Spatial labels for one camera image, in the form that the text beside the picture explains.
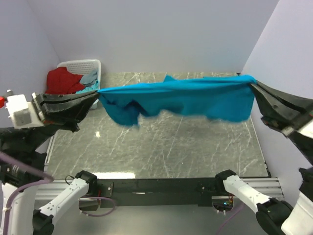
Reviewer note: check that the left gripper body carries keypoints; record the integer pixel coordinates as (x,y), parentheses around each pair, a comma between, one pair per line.
(35,99)

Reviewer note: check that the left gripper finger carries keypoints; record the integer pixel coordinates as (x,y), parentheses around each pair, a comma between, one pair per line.
(69,112)
(63,98)

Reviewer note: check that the light blue t shirt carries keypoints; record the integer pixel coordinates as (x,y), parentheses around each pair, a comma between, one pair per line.
(90,82)

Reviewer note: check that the red t shirt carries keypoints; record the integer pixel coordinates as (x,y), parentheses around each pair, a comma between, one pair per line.
(61,81)

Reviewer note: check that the white laundry basket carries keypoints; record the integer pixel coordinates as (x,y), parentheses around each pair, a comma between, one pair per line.
(82,67)

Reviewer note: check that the black base beam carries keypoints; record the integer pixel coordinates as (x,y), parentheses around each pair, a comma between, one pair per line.
(159,192)

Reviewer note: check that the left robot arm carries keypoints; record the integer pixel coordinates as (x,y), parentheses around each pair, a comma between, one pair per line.
(22,166)

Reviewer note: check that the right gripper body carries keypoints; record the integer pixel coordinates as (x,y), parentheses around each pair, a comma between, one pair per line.
(291,126)

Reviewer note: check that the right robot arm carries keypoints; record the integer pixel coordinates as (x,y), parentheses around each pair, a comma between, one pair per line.
(278,217)

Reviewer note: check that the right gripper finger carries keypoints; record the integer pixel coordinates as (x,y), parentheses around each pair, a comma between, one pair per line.
(273,96)
(272,108)

